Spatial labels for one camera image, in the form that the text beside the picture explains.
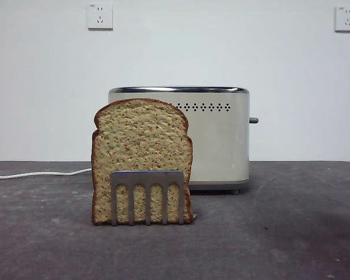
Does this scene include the white wall socket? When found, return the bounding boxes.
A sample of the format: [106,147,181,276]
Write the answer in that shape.
[86,3,114,32]
[334,5,350,33]

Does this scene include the brown seeded bread slice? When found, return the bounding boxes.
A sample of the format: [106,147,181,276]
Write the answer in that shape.
[90,98,194,226]

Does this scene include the stainless steel toast rack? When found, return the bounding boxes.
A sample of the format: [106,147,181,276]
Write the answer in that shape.
[110,170,198,227]

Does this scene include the cream and steel toaster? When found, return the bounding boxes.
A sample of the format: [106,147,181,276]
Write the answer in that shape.
[107,86,251,195]

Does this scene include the white power cord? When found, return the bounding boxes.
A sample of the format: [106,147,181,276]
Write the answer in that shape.
[0,167,93,179]

